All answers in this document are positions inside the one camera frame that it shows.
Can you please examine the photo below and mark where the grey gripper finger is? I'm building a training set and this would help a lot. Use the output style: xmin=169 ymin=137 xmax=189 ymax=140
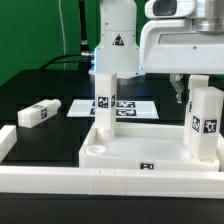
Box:
xmin=170 ymin=74 xmax=184 ymax=103

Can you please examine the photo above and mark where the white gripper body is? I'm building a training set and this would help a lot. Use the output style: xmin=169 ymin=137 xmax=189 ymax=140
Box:
xmin=140 ymin=19 xmax=224 ymax=75

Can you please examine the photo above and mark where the white desk tabletop tray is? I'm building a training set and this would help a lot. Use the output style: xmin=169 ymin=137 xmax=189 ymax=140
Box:
xmin=79 ymin=122 xmax=220 ymax=172

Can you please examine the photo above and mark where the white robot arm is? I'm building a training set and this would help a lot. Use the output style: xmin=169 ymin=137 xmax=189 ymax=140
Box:
xmin=90 ymin=0 xmax=224 ymax=103

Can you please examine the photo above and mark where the white U-shaped obstacle fence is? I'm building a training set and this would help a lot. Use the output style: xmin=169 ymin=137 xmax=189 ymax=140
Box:
xmin=0 ymin=124 xmax=224 ymax=200

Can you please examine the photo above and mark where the black cable with connector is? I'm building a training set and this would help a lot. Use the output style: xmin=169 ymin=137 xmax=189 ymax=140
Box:
xmin=39 ymin=0 xmax=95 ymax=70

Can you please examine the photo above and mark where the white marker base plate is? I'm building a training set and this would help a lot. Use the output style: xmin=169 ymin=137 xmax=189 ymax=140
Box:
xmin=67 ymin=99 xmax=159 ymax=119

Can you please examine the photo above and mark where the white thin cable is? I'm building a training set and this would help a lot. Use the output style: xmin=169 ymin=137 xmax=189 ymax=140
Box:
xmin=58 ymin=0 xmax=67 ymax=70

